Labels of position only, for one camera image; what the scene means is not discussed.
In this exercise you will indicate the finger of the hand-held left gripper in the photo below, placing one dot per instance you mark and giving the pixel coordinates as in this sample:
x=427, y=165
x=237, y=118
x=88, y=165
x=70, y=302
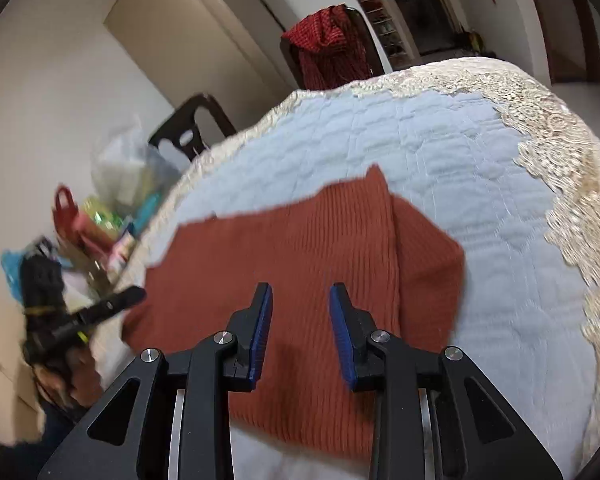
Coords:
x=115, y=300

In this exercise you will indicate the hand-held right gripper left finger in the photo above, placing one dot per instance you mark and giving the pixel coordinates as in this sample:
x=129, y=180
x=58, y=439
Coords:
x=260, y=335

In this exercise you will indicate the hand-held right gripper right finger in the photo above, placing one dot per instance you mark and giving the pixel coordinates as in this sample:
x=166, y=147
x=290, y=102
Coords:
x=341, y=335

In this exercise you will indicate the rust red knit sweater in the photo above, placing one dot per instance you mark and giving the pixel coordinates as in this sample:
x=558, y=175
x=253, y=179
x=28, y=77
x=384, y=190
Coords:
x=305, y=240

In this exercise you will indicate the person's left hand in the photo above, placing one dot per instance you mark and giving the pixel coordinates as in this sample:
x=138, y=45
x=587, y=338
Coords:
x=87, y=375

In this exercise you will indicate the pink gift bag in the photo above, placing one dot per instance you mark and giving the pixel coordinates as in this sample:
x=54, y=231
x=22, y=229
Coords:
x=97, y=237

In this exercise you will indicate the red gift bag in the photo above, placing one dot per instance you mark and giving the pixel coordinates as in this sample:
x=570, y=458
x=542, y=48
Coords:
x=62, y=220

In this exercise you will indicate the green leaf-print box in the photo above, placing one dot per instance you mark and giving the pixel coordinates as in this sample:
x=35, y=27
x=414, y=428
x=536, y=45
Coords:
x=102, y=212

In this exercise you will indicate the teal packet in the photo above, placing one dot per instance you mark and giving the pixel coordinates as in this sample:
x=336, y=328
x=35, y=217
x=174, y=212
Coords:
x=145, y=212

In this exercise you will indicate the white plastic bag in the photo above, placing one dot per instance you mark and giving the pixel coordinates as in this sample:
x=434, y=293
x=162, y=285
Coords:
x=125, y=170

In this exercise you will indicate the dark wooden chair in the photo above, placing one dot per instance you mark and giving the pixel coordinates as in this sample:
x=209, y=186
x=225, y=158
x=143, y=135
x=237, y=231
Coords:
x=372, y=45
x=185, y=120

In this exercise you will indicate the light blue quilted lace-edged cover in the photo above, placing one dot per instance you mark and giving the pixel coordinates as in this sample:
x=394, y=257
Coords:
x=455, y=160

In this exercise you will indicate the beige cabinet door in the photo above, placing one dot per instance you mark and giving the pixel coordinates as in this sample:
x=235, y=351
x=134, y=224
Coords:
x=190, y=25

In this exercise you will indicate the red checked garment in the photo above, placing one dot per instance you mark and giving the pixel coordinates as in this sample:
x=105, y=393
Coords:
x=325, y=45

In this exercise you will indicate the brown wooden door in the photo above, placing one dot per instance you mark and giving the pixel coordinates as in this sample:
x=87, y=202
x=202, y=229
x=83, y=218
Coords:
x=575, y=20

